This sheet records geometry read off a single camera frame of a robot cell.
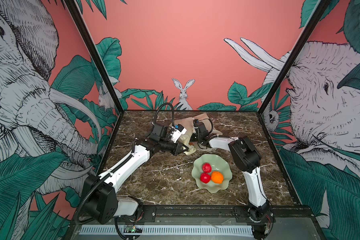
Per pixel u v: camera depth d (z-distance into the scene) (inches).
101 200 15.8
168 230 27.6
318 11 27.7
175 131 27.6
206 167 33.7
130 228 27.4
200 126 32.6
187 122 37.1
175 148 26.8
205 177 32.2
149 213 28.8
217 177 32.1
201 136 32.2
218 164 34.8
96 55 34.0
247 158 22.3
